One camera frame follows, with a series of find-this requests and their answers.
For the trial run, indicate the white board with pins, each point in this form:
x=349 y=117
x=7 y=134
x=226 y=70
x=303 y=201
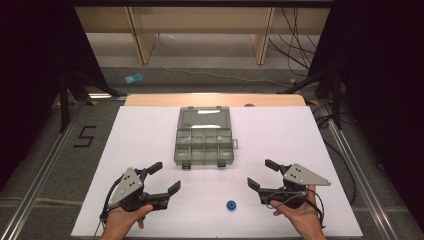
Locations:
x=206 y=186

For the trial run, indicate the person's left hand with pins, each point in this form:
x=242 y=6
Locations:
x=123 y=220

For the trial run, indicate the light wooden bench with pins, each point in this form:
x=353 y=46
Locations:
x=200 y=20

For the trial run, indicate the wooden table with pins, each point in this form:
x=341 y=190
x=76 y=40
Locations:
x=213 y=99

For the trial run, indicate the blue card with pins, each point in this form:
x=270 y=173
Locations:
x=133 y=78

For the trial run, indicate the aluminium rail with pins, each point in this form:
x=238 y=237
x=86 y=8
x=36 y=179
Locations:
x=40 y=173
x=360 y=173

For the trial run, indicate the person's right hand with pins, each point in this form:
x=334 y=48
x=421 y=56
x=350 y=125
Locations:
x=300 y=216

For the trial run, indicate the black metal stand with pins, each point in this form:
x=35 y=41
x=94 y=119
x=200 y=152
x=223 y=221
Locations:
x=336 y=103
x=64 y=103

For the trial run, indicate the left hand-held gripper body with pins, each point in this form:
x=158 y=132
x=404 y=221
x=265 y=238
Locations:
x=128 y=185

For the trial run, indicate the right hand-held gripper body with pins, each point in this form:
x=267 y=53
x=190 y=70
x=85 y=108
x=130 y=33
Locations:
x=300 y=176

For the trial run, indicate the black frame bar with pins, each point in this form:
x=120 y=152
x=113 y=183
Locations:
x=200 y=3

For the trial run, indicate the small blue round wheel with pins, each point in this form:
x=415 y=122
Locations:
x=231 y=205

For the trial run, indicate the black curtain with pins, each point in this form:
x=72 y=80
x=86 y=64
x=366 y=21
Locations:
x=383 y=83
x=30 y=66

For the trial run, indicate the grey clear plastic compartment box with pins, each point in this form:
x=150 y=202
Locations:
x=204 y=136

